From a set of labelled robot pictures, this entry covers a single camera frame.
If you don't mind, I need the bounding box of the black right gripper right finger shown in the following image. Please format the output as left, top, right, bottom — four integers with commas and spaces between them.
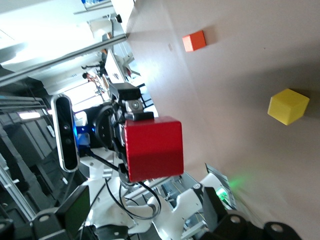
198, 186, 304, 240

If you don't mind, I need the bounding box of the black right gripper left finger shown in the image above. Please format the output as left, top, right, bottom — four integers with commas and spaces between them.
0, 184, 91, 240

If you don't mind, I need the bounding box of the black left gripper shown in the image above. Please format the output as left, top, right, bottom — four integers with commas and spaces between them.
86, 83, 155, 186

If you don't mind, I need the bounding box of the red wooden block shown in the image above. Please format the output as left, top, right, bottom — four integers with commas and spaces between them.
123, 115, 185, 183

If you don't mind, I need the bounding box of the orange wooden block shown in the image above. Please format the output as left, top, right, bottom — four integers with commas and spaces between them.
181, 30, 207, 53

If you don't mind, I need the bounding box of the yellow wooden block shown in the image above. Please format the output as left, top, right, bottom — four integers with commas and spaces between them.
267, 88, 311, 126

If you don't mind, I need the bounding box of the grey aluminium extrusion beam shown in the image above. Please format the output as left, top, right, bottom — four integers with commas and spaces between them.
0, 152, 39, 221

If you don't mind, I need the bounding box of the white office desk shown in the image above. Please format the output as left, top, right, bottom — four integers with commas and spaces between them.
103, 48, 131, 84

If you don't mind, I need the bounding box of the person in background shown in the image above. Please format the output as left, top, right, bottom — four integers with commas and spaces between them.
81, 71, 101, 84

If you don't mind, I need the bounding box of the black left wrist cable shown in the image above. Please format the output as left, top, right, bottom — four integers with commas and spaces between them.
86, 147, 162, 221

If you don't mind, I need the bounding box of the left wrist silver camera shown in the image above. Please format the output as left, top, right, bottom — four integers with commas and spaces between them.
50, 94, 81, 174

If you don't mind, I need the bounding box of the aluminium frame rail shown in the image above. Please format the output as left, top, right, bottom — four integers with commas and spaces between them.
0, 33, 127, 86

